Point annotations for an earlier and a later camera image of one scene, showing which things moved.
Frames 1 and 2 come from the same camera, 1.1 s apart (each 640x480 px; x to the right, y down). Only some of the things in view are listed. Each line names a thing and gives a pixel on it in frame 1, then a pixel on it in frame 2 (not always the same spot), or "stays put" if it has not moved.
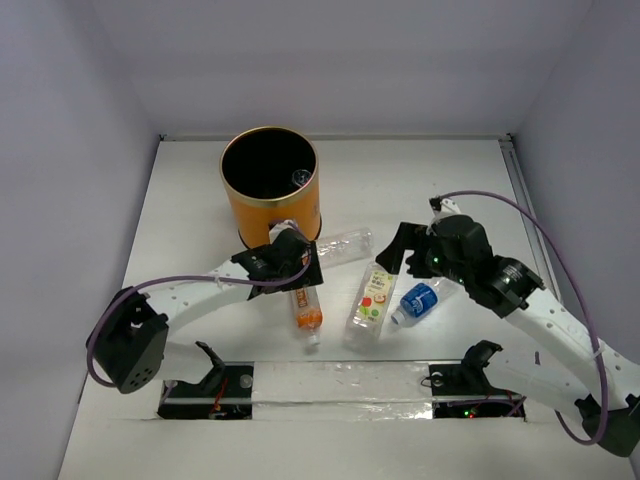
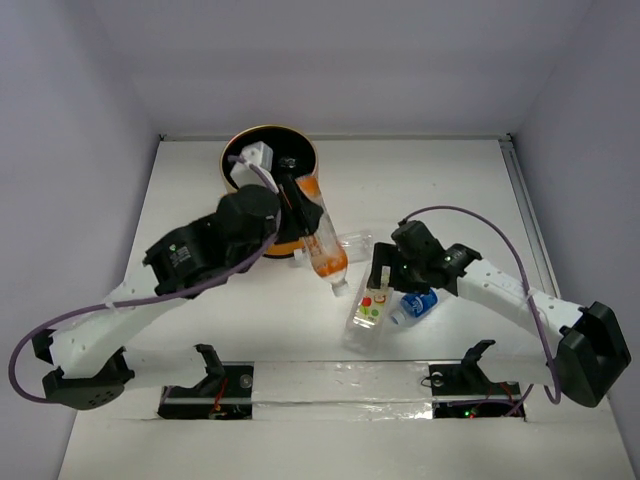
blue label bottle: (421, 299) stays put
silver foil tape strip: (342, 390) stays put
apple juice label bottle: (371, 304) stays put
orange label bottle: (309, 317) -> (324, 246)
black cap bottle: (300, 176) -> (287, 161)
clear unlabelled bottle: (344, 248) stays put
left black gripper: (310, 262) -> (304, 215)
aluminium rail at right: (531, 219) stays put
